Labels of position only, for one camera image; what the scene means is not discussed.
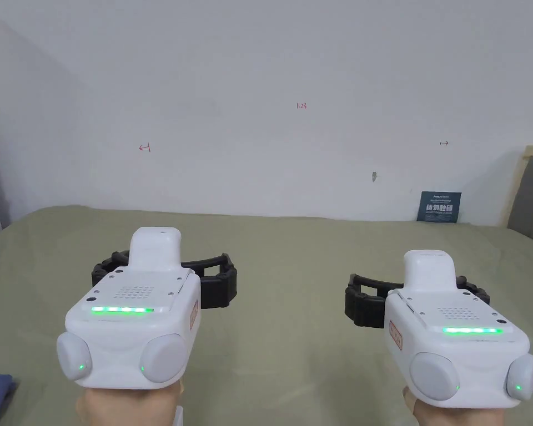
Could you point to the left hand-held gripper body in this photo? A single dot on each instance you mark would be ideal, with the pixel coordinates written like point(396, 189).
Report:
point(129, 319)

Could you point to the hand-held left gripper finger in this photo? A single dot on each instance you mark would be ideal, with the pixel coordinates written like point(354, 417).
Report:
point(220, 288)
point(111, 262)

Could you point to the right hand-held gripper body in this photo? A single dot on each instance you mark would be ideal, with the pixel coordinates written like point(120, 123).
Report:
point(453, 355)

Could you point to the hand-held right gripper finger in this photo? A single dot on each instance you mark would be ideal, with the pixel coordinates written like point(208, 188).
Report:
point(473, 290)
point(364, 306)

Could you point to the person's right hand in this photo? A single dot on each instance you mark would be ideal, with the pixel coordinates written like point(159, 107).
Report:
point(457, 418)

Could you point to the person's left hand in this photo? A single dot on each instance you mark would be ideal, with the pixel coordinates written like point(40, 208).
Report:
point(124, 408)

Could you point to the bed with pale green sheet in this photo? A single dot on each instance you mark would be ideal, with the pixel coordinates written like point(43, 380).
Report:
point(293, 355)

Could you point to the dark blue wall sign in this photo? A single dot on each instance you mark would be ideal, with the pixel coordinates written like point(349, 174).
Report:
point(439, 207)

